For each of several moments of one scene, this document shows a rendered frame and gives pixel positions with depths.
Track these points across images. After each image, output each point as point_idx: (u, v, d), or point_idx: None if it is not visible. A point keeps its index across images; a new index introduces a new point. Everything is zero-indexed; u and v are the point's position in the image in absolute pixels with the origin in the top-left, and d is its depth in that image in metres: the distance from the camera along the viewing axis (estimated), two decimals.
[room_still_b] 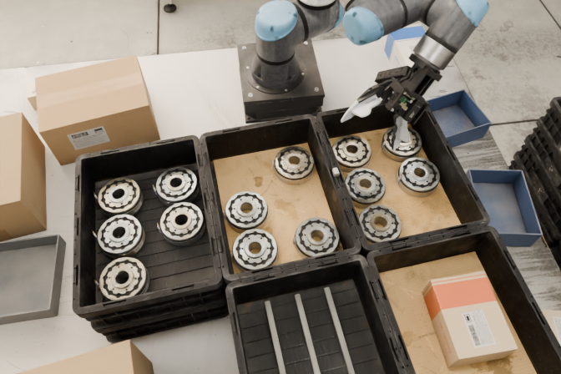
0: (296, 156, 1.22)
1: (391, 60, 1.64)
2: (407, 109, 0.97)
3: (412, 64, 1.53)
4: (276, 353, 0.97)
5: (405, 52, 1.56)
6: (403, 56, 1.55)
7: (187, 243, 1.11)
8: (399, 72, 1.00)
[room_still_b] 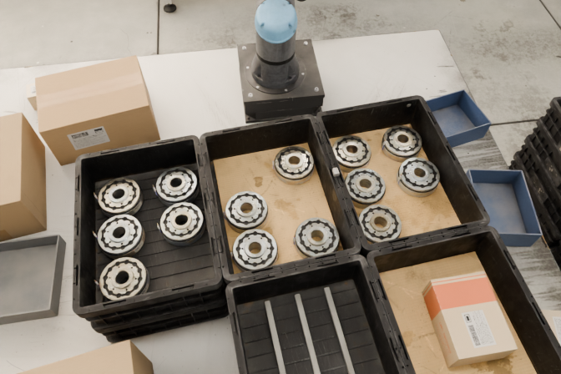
0: (296, 156, 1.22)
1: None
2: None
3: None
4: (276, 353, 0.97)
5: None
6: None
7: (187, 243, 1.11)
8: None
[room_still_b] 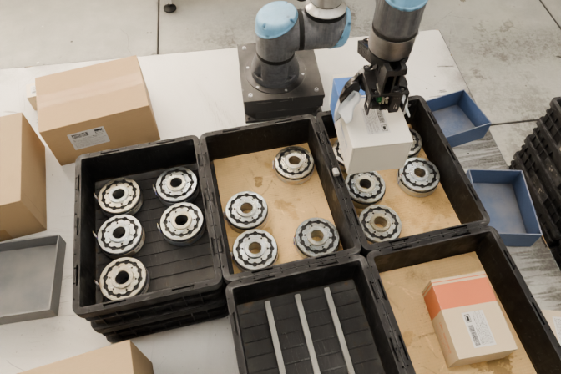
0: (296, 156, 1.22)
1: (336, 126, 1.02)
2: (389, 102, 0.86)
3: (362, 143, 0.91)
4: (276, 353, 0.97)
5: (353, 118, 0.94)
6: (349, 126, 0.93)
7: (187, 243, 1.11)
8: (369, 58, 0.86)
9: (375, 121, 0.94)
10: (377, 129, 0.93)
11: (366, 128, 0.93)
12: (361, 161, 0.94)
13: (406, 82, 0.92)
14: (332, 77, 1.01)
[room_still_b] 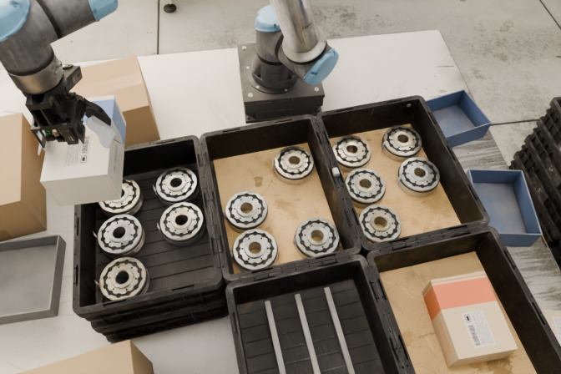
0: (296, 156, 1.22)
1: None
2: (64, 133, 0.82)
3: (53, 175, 0.86)
4: (276, 353, 0.97)
5: (55, 149, 0.89)
6: (47, 158, 0.88)
7: (187, 243, 1.11)
8: None
9: (77, 152, 0.89)
10: (75, 160, 0.88)
11: (63, 160, 0.88)
12: (64, 194, 0.90)
13: (103, 111, 0.87)
14: None
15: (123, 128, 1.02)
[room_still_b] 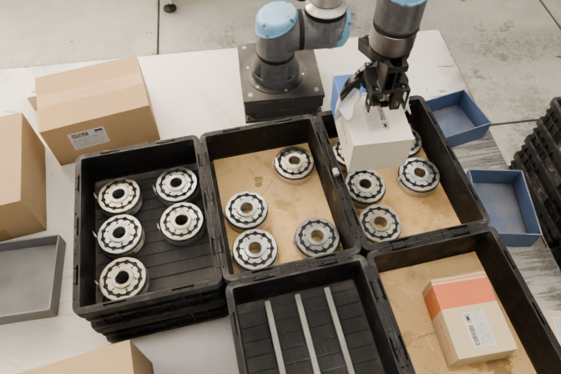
0: (296, 156, 1.22)
1: (337, 123, 1.02)
2: (390, 99, 0.86)
3: (363, 140, 0.90)
4: (276, 353, 0.97)
5: (354, 117, 0.94)
6: (350, 124, 0.93)
7: (187, 243, 1.11)
8: (370, 54, 0.85)
9: (376, 118, 0.93)
10: (378, 127, 0.92)
11: (366, 126, 0.92)
12: (362, 159, 0.94)
13: (407, 79, 0.91)
14: (332, 74, 1.01)
15: None
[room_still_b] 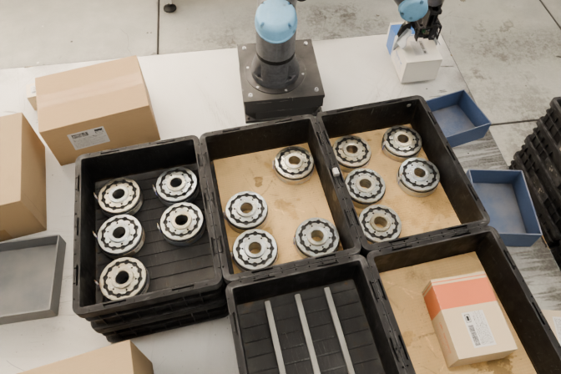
0: (296, 156, 1.22)
1: (392, 55, 1.63)
2: (429, 33, 1.47)
3: (412, 59, 1.51)
4: (276, 353, 0.97)
5: (406, 47, 1.54)
6: (403, 51, 1.53)
7: (187, 243, 1.11)
8: None
9: (418, 48, 1.54)
10: (421, 53, 1.53)
11: (413, 53, 1.53)
12: (411, 73, 1.54)
13: None
14: (390, 24, 1.62)
15: None
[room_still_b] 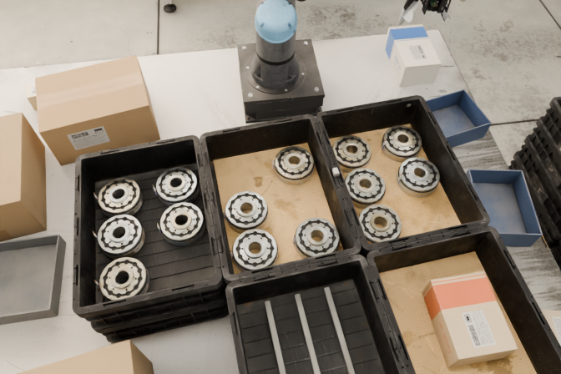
0: (296, 156, 1.22)
1: (391, 59, 1.64)
2: (438, 6, 1.38)
3: (411, 64, 1.53)
4: (276, 353, 0.97)
5: (404, 52, 1.56)
6: (402, 56, 1.55)
7: (187, 243, 1.11)
8: None
9: (417, 53, 1.56)
10: (419, 57, 1.54)
11: (412, 57, 1.55)
12: (409, 77, 1.56)
13: None
14: (389, 28, 1.63)
15: None
